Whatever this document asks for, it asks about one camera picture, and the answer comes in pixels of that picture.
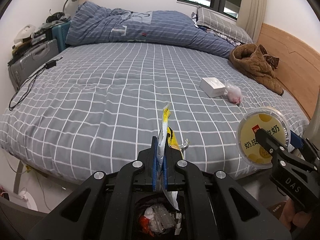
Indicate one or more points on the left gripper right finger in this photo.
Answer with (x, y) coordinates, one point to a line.
(215, 206)

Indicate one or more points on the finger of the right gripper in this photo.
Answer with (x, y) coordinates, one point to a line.
(271, 145)
(296, 141)

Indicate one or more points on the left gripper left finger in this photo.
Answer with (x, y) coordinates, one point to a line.
(105, 206)

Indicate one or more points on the yellow yogurt cup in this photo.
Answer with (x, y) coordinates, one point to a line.
(268, 119)

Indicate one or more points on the orange plastic bag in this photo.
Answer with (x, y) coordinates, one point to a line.
(144, 224)

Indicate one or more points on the clear bubble wrap roll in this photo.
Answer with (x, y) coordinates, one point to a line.
(164, 222)

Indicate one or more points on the clear plastic bag red print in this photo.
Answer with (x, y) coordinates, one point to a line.
(234, 93)

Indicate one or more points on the white cardboard box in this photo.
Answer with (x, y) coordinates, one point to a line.
(212, 87)

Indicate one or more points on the yellow snack wrapper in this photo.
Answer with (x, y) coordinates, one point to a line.
(167, 144)

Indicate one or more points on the brown cookie box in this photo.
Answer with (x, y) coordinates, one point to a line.
(178, 219)

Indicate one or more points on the white tissue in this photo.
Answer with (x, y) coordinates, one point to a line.
(152, 212)

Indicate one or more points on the black trash bin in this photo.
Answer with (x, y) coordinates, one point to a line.
(140, 208)

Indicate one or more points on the person's right hand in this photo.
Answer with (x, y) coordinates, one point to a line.
(290, 217)

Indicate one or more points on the wooden headboard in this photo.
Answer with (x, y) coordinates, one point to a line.
(298, 68)

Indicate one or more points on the brown fleece jacket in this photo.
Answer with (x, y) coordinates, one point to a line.
(249, 60)

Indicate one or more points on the grey checked bed sheet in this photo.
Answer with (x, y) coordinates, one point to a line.
(102, 104)

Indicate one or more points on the beige curtain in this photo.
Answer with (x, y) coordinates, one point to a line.
(251, 17)

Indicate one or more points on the grey checked pillow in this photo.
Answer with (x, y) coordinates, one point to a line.
(209, 19)

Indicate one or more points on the grey suitcase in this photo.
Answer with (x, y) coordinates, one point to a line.
(31, 61)

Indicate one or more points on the teal plastic stool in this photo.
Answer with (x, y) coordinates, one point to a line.
(59, 32)

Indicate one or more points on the blue striped duvet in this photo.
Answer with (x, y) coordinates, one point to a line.
(95, 24)

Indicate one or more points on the white device on suitcase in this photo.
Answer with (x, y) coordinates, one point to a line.
(25, 34)

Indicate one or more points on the black charger with cable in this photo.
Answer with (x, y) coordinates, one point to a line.
(31, 81)

